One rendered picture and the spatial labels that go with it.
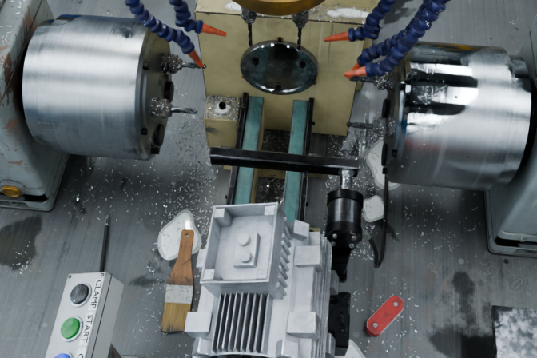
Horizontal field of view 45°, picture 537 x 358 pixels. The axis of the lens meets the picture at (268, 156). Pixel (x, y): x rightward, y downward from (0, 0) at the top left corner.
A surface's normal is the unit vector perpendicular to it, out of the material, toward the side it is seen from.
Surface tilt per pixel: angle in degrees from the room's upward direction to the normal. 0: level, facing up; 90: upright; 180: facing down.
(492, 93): 17
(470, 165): 73
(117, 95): 43
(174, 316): 2
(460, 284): 0
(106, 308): 68
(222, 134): 90
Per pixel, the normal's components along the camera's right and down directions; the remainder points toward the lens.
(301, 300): -0.31, -0.54
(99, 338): 0.92, -0.11
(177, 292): 0.00, -0.53
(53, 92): -0.07, 0.19
